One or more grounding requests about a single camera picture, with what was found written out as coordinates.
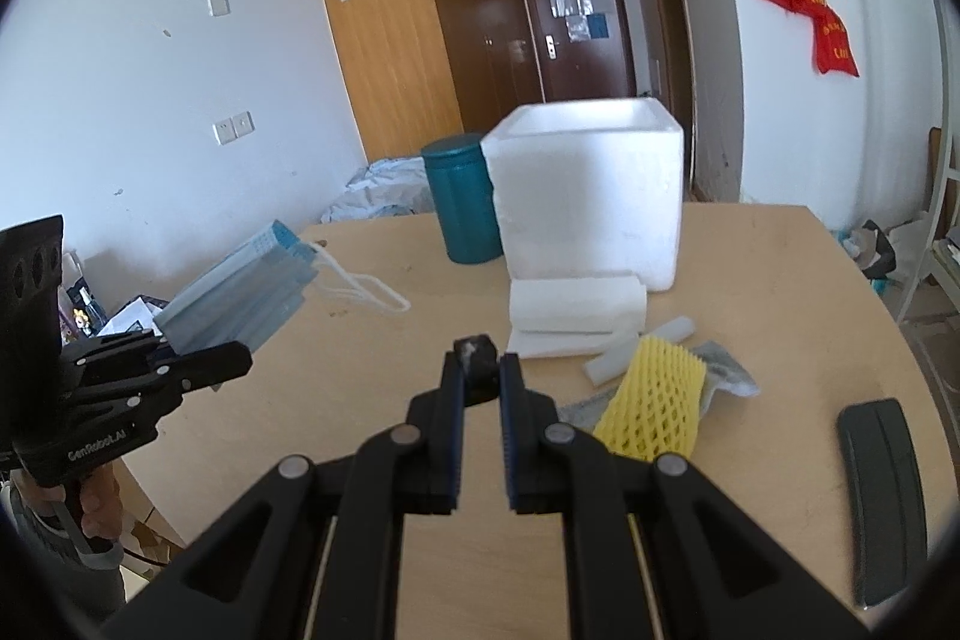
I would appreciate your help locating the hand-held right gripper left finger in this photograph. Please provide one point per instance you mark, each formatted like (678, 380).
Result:
(450, 437)

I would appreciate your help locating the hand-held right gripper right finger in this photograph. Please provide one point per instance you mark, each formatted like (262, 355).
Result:
(510, 445)

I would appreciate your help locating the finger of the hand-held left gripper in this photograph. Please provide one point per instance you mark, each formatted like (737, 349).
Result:
(112, 347)
(221, 362)

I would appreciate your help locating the stack of blue face masks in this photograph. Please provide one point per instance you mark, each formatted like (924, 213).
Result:
(240, 287)

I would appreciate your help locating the white tissue paper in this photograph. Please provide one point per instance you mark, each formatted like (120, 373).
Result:
(574, 304)

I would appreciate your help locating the white foam box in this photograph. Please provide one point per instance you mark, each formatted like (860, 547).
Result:
(585, 197)

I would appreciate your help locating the person's left hand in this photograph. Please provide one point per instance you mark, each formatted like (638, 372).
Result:
(99, 501)

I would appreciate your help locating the pile of papers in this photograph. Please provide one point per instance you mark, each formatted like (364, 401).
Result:
(131, 317)

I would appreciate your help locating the white flat tissue sheet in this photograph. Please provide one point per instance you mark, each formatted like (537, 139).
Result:
(555, 344)

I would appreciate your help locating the white foam stick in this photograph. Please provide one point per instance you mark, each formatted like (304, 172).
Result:
(611, 361)
(669, 329)

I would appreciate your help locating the yellow foam fruit net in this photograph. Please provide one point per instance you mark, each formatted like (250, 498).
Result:
(649, 400)

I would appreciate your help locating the grey plastic wrapper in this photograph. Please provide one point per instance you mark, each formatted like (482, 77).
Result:
(724, 374)

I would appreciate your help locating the teal cylindrical canister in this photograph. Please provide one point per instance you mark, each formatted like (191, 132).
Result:
(465, 205)

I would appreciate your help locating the plastic covered pile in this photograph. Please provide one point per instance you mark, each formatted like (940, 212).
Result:
(382, 190)

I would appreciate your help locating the wooden wardrobe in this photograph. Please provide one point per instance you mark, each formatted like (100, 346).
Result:
(390, 48)

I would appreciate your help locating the black rectangular case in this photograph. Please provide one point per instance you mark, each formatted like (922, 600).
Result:
(885, 505)

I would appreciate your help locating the dark brown door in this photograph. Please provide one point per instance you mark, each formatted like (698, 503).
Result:
(592, 70)

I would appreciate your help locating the pile of plastic bags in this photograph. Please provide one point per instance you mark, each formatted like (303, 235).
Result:
(877, 250)

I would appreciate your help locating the brown side door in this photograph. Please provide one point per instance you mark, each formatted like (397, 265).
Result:
(671, 55)

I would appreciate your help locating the taped paper notices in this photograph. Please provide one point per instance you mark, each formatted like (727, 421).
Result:
(577, 14)

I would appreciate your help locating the white metal bunk bed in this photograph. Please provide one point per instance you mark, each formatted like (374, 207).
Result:
(924, 235)

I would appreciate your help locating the leaning wooden board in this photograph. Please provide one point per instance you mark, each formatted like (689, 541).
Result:
(934, 168)

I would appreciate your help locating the white wall socket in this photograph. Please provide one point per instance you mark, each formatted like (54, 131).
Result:
(232, 129)

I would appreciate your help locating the white wall switch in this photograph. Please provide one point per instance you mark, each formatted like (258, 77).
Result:
(218, 6)

